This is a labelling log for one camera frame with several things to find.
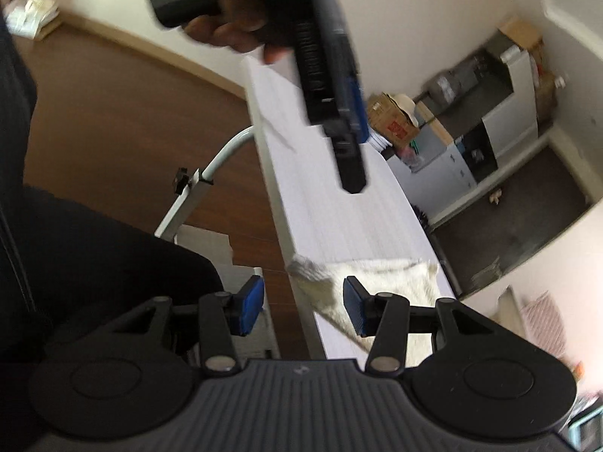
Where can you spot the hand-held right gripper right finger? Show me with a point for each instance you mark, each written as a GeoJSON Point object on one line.
{"type": "Point", "coordinates": [355, 305]}

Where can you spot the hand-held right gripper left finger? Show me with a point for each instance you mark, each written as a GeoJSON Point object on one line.
{"type": "Point", "coordinates": [248, 302]}

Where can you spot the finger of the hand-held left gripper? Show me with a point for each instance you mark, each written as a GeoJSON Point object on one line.
{"type": "Point", "coordinates": [352, 165]}

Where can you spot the cream white towel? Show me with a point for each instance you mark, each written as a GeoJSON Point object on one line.
{"type": "Point", "coordinates": [400, 282]}

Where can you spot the person's left hand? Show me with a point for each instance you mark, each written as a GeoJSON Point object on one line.
{"type": "Point", "coordinates": [245, 23]}

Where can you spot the red printed cardboard box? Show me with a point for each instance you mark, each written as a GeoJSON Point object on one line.
{"type": "Point", "coordinates": [393, 125]}

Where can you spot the white box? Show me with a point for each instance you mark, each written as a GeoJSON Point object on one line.
{"type": "Point", "coordinates": [207, 245]}

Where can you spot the grey drawer cabinet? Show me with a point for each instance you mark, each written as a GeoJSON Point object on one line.
{"type": "Point", "coordinates": [438, 165]}

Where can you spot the dark grey appliance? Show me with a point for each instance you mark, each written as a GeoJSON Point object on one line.
{"type": "Point", "coordinates": [476, 75]}

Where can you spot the person's black clothing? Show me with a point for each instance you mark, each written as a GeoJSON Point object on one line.
{"type": "Point", "coordinates": [94, 254]}

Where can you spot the white shelf unit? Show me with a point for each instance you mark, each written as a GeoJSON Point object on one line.
{"type": "Point", "coordinates": [518, 99]}

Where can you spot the pink patterned cloth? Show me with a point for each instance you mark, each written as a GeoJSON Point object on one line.
{"type": "Point", "coordinates": [544, 325]}

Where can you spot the plain brown cardboard box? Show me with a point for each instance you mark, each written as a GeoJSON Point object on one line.
{"type": "Point", "coordinates": [520, 33]}

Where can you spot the teal container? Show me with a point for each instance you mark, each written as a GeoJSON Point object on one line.
{"type": "Point", "coordinates": [586, 426]}

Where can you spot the pile of white papers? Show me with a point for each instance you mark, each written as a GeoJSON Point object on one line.
{"type": "Point", "coordinates": [30, 12]}

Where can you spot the white metal tube frame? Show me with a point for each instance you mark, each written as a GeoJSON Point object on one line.
{"type": "Point", "coordinates": [221, 153]}

